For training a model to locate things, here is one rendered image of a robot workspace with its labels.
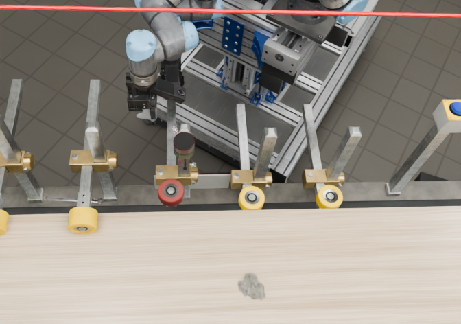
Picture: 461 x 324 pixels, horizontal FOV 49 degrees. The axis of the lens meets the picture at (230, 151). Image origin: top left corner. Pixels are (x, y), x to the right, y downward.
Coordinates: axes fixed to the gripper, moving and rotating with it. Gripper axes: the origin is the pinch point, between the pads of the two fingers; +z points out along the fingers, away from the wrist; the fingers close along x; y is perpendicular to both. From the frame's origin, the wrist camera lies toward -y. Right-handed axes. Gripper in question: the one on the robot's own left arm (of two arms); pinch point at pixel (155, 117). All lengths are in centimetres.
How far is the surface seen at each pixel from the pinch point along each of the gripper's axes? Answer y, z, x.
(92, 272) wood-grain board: 16.6, 10.4, 45.4
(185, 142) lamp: -9.3, -13.2, 16.9
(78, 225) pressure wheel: 20.4, 3.3, 34.1
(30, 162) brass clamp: 36.7, 4.3, 13.4
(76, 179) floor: 45, 101, -30
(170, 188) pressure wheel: -4.7, 9.4, 19.8
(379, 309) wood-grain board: -64, 11, 58
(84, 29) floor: 51, 101, -131
